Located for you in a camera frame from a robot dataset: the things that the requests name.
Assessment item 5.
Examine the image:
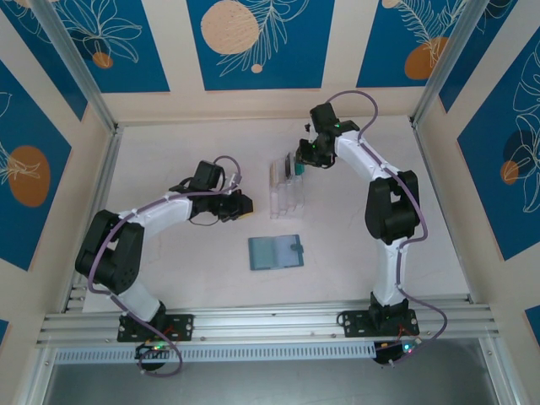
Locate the aluminium side rail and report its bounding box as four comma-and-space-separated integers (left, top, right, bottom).
62, 125, 124, 314
411, 121, 477, 305

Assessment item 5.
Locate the aluminium corner post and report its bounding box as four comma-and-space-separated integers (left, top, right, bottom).
31, 0, 123, 136
411, 0, 521, 127

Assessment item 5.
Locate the blue card holder wallet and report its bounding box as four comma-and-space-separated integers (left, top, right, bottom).
247, 234, 306, 273

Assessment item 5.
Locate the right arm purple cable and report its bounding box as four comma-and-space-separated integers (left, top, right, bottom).
324, 89, 448, 369

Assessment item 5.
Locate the aluminium cross rail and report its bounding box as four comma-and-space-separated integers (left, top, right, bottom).
35, 296, 502, 348

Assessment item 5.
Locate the small circuit board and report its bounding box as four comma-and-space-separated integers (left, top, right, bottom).
134, 342, 174, 360
374, 339, 424, 365

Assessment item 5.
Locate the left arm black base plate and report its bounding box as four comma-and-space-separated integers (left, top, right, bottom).
116, 313, 197, 343

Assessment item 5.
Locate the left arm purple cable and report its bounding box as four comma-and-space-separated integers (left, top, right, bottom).
86, 154, 243, 379

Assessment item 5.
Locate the clear acrylic card stand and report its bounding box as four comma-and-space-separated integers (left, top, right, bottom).
268, 154, 306, 221

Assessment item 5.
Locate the slotted grey cable duct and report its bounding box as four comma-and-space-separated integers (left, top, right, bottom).
53, 342, 377, 365

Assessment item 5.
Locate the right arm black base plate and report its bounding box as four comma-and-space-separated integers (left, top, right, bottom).
338, 310, 421, 339

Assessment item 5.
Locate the aluminium frame leg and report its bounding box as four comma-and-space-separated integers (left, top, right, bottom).
10, 343, 58, 405
478, 337, 531, 405

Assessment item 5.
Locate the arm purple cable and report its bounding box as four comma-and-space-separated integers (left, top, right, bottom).
324, 89, 448, 369
86, 154, 243, 379

